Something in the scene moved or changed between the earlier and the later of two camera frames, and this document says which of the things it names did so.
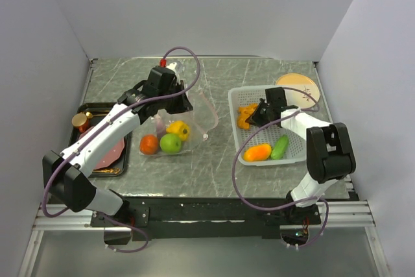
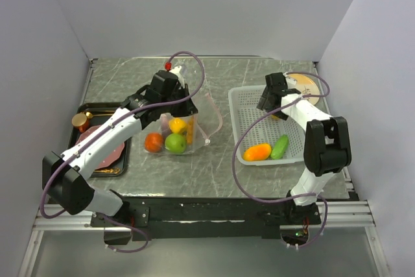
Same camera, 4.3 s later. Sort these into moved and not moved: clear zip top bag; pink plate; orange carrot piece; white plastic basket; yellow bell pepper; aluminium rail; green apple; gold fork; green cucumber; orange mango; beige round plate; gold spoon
Moved: orange carrot piece; yellow bell pepper; green apple; clear zip top bag
Not moved: gold fork; white plastic basket; orange mango; green cucumber; pink plate; beige round plate; gold spoon; aluminium rail
